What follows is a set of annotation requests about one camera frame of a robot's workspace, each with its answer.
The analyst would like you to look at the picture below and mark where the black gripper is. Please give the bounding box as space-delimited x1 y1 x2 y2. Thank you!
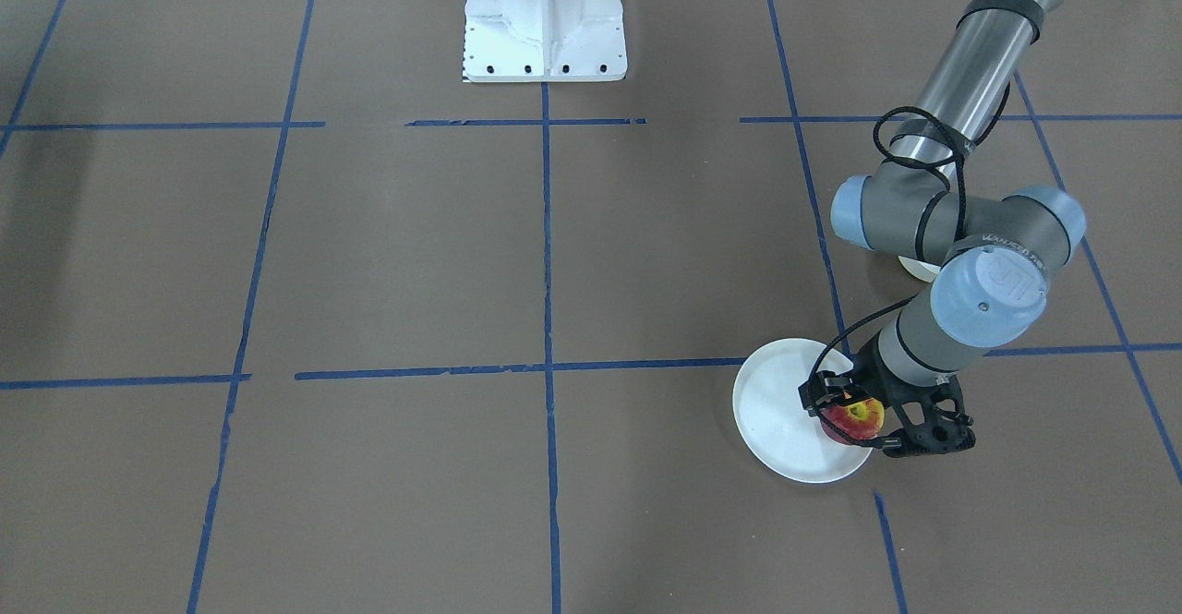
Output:
798 335 923 416

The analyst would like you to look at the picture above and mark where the red yellow apple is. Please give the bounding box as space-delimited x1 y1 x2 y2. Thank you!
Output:
821 398 884 445

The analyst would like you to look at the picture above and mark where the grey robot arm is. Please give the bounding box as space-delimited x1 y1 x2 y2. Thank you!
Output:
801 0 1087 416

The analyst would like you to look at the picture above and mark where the white round plate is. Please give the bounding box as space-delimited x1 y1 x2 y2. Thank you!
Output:
733 338 873 485

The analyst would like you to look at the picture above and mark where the blue tape line lengthwise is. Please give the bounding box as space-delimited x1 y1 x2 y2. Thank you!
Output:
766 0 909 613

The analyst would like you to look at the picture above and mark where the blue tape line crosswise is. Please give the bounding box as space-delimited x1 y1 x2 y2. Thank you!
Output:
293 342 1181 381

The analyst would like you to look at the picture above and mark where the brown paper table cover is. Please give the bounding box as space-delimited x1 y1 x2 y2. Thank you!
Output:
4 0 1178 613

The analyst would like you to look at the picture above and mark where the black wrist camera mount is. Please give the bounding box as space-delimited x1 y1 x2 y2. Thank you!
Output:
881 375 976 458

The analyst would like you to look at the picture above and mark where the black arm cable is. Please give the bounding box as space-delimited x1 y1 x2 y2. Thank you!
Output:
808 0 1012 393

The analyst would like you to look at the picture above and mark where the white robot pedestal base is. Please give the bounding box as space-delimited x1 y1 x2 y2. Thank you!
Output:
462 0 629 83

